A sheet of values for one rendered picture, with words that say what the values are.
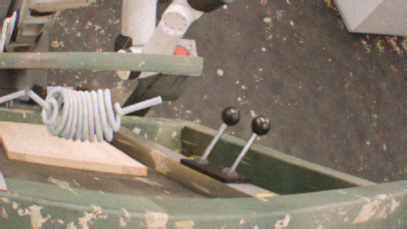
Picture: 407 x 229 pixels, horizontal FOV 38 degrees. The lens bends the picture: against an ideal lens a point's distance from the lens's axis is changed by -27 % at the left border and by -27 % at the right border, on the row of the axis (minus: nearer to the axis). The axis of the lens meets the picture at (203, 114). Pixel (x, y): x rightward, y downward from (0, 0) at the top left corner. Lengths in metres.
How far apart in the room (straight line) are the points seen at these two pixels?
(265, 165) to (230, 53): 1.80
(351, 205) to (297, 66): 2.75
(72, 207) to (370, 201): 0.43
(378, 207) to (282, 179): 0.70
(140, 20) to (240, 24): 1.81
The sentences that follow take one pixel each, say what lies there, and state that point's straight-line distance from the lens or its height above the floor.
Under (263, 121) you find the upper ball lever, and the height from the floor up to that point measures 1.56.
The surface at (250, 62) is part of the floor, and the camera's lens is 3.47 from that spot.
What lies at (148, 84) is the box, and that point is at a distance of 2.17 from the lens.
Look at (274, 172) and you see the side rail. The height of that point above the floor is 1.31.
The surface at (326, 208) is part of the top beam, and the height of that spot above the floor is 1.95.
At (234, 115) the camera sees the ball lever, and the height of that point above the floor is 1.46.
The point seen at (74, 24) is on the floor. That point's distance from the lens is 3.23.
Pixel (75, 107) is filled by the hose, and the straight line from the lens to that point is 0.85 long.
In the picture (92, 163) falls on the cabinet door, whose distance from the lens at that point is 1.48.
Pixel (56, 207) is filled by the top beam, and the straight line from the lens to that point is 0.73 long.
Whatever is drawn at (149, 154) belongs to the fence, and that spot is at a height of 1.21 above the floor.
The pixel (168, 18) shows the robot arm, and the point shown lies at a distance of 1.60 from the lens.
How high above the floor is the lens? 2.63
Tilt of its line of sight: 54 degrees down
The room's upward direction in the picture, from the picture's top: 45 degrees clockwise
